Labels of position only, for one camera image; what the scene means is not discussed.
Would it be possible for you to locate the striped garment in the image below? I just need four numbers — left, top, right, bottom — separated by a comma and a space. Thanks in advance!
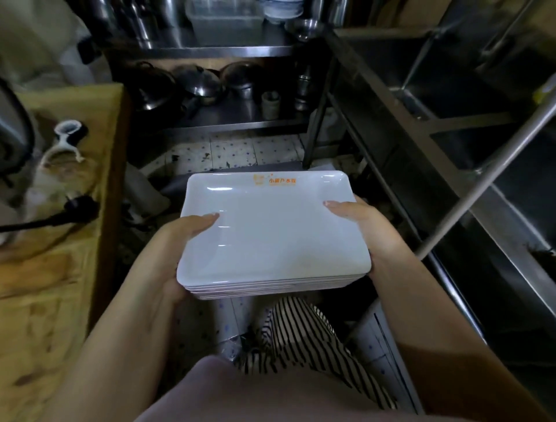
234, 297, 398, 412

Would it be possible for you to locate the steel pot lid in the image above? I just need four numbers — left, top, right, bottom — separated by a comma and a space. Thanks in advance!
219, 60, 266, 101
171, 63, 226, 107

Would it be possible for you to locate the dark round appliance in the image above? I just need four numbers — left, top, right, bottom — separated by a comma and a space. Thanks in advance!
0, 78, 38, 205

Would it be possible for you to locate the black wok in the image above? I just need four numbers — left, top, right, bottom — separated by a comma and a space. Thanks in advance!
128, 60, 183, 113

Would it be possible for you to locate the black smartphone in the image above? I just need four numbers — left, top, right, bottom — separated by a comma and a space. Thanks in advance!
78, 37, 103, 65

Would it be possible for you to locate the white ceramic bowl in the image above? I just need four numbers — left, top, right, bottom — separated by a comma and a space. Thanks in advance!
260, 0, 305, 25

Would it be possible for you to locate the steel cup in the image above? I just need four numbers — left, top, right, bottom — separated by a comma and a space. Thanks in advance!
294, 74, 314, 112

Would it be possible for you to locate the small steel bowl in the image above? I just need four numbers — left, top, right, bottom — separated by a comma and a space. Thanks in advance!
286, 18, 325, 43

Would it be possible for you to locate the person's right hand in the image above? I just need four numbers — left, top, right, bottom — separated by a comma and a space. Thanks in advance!
323, 198, 414, 279

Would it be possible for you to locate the clear plastic container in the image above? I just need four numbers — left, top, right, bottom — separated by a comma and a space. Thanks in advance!
185, 0, 266, 48

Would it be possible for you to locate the metal utensil rack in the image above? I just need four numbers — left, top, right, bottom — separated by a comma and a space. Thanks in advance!
102, 0, 335, 140

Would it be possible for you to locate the grey metal pipe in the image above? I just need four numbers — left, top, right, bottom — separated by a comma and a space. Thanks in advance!
347, 85, 556, 344

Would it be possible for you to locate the wooden table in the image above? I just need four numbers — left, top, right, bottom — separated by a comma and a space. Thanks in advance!
0, 83, 131, 422

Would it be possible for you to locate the black power plug cable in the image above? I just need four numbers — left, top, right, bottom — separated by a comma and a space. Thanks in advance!
0, 194, 101, 234

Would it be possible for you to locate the person's right forearm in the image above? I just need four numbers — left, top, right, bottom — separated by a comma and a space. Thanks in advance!
369, 256, 548, 422

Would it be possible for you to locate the stack of white plates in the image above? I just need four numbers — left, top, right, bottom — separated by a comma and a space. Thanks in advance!
177, 170, 372, 301

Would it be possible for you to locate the beige ceramic cup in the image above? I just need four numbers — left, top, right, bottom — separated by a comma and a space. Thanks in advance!
260, 90, 282, 121

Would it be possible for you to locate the person's left forearm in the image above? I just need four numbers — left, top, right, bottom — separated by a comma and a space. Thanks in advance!
41, 269, 188, 422

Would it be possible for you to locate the person's left hand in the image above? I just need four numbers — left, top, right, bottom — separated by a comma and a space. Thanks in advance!
143, 212, 221, 305

